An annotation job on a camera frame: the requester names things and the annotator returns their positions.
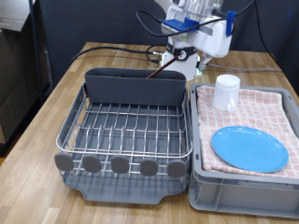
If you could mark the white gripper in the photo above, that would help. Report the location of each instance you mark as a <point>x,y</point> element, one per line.
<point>208,40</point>

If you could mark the blue plate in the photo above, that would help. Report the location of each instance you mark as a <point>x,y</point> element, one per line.
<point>249,149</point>

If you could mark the gray plastic drain tray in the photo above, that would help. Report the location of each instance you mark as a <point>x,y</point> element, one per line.
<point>124,189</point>

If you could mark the pink checkered cloth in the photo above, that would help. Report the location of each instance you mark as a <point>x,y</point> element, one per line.
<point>258,105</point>

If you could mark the black metal pole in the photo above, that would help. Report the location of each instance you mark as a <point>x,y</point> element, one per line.
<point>35,46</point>

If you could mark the gray plastic crate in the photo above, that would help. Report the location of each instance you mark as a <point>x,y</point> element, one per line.
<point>243,196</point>

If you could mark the dark partition panel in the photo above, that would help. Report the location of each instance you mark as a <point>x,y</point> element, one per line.
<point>102,21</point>

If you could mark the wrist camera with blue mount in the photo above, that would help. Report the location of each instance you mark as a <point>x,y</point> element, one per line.
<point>177,24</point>

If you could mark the cardboard box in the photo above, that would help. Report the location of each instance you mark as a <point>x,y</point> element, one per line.
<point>15,77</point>

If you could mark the red-brown wooden spoon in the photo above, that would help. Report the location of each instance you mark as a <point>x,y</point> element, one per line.
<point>162,67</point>

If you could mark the white mug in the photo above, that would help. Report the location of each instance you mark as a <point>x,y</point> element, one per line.
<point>225,93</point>

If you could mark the dark gray cutlery holder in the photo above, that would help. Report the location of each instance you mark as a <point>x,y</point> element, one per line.
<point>134,88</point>

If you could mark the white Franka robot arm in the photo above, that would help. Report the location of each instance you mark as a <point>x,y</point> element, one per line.
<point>183,60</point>

